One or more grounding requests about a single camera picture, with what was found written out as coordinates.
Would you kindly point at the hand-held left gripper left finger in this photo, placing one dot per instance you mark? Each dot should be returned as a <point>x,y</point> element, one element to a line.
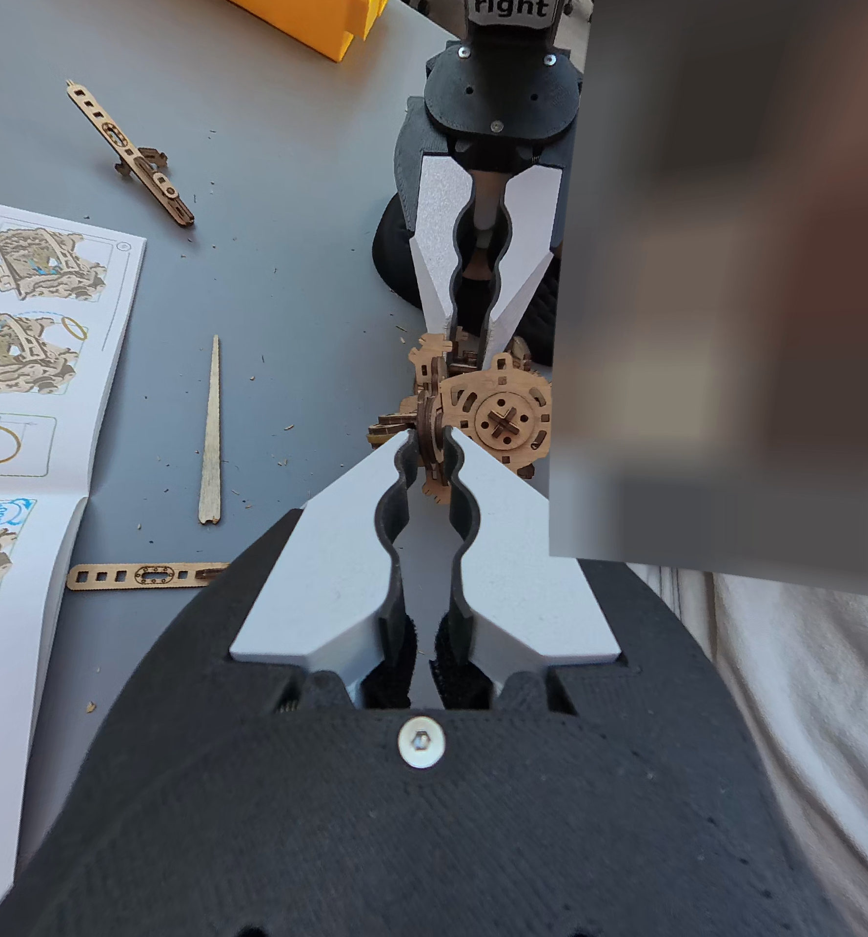
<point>316,585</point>

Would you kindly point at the illustrated instruction booklet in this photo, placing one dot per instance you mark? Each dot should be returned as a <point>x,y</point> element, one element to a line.
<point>31,439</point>

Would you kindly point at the yellow plastic box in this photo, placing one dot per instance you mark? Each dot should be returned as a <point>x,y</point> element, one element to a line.
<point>309,18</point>

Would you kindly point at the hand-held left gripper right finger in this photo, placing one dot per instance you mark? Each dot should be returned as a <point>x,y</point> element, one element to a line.
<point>521,593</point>

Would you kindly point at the wooden gear puzzle assembly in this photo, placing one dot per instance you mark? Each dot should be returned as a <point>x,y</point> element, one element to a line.
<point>503,421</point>

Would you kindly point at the flat wooden strip with holes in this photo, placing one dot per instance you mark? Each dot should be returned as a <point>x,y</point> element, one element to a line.
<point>112,577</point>

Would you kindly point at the pointed wooden stick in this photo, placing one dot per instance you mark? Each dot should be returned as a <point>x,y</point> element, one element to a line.
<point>210,454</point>

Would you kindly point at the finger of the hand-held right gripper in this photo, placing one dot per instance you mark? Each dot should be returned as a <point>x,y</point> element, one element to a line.
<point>536,219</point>
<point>437,219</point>

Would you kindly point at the wooden strip with cross piece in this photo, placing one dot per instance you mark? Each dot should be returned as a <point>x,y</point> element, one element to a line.
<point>130,154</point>

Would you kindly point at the person's white clothing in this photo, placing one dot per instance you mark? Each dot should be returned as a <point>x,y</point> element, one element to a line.
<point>807,732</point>

